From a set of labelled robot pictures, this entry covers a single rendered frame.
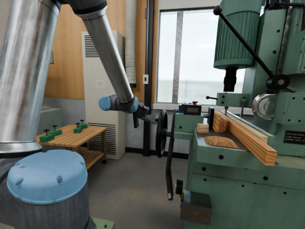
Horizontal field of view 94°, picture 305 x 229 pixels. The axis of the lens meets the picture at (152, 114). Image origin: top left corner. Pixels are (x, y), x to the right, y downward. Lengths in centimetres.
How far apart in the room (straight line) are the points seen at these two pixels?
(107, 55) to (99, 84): 154
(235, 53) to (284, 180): 56
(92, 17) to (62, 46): 237
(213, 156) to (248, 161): 10
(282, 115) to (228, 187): 36
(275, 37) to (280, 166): 54
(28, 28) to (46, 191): 42
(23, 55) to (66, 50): 237
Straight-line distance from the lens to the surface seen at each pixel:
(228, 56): 80
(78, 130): 190
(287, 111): 74
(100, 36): 62
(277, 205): 85
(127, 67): 213
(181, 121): 72
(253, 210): 85
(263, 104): 77
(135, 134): 239
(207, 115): 77
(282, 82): 76
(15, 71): 53
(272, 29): 88
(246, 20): 84
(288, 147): 89
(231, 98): 83
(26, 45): 55
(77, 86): 273
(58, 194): 39
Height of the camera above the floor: 108
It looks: 10 degrees down
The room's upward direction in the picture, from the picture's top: 2 degrees clockwise
